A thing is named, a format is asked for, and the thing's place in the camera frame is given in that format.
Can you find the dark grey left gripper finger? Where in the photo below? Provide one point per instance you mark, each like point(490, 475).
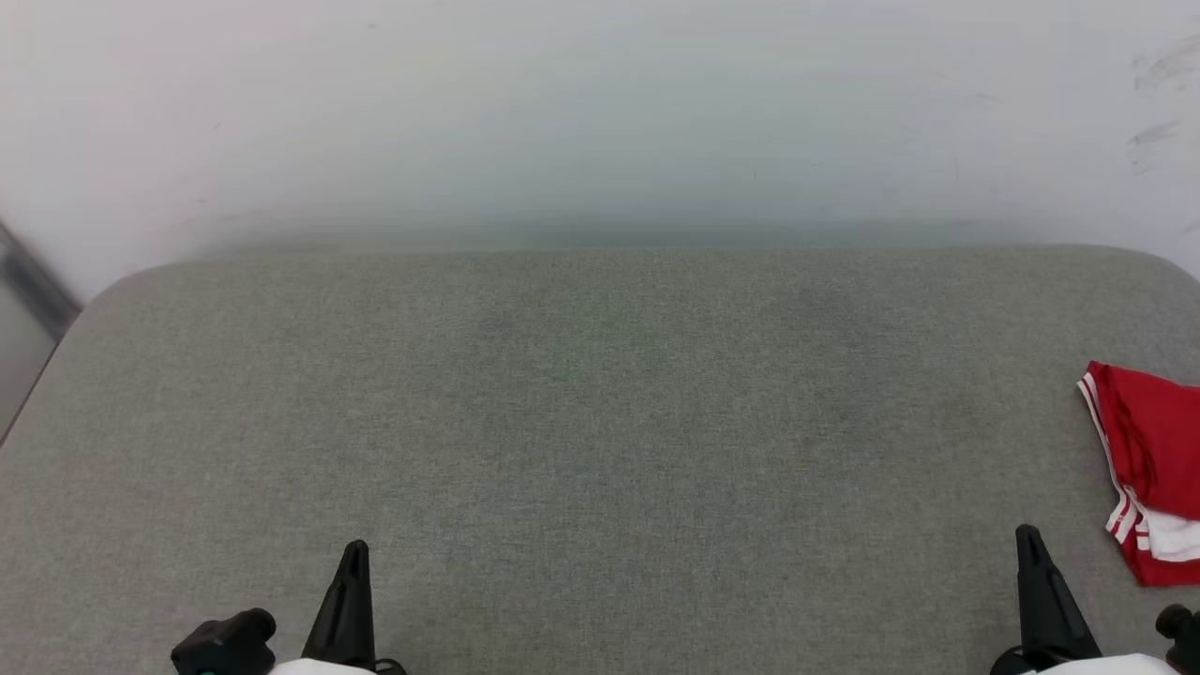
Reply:
point(361, 628)
point(333, 628)

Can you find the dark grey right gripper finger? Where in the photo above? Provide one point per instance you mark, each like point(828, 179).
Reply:
point(1034, 609)
point(1069, 628)

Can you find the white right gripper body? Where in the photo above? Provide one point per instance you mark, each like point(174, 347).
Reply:
point(1097, 667)

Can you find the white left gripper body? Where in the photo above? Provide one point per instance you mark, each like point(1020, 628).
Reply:
point(319, 669)

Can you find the red white-sleeved shirt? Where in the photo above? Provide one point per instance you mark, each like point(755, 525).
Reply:
point(1158, 441)

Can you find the grey fabric sofa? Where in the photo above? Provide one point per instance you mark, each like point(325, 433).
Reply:
point(562, 422)

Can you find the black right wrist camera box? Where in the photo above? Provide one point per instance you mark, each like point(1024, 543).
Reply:
point(1183, 637)

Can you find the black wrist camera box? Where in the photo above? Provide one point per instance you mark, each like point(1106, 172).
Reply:
point(1183, 637)
point(225, 642)

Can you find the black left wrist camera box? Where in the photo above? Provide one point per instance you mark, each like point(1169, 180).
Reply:
point(225, 642)

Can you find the dark grey frame strip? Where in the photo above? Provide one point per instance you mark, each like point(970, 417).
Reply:
point(37, 281)

